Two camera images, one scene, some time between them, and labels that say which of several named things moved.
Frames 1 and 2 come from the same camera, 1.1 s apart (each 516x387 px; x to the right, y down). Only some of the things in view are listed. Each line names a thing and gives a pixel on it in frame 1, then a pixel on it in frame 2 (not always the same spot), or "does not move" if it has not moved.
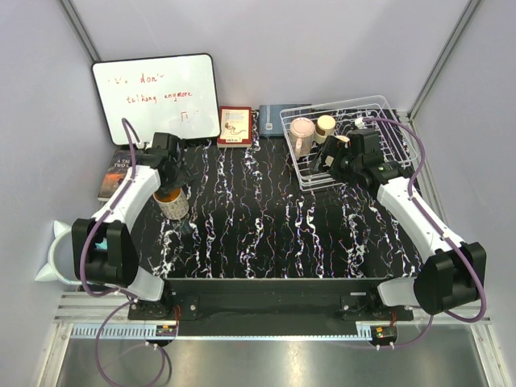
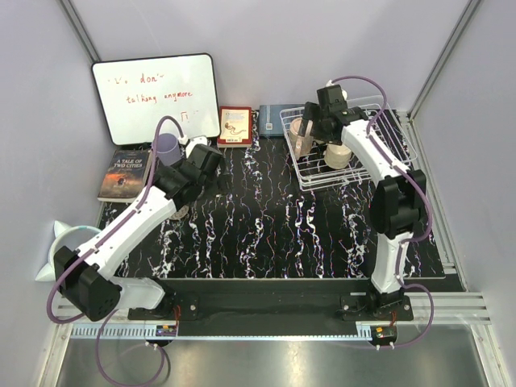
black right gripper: x=331 y=147 -> x=311 y=113
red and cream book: x=235 y=126 does not move
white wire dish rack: x=307 y=128 does not move
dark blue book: x=270 y=123 does not move
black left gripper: x=184 y=175 -> x=224 y=184
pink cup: x=301 y=135 does not move
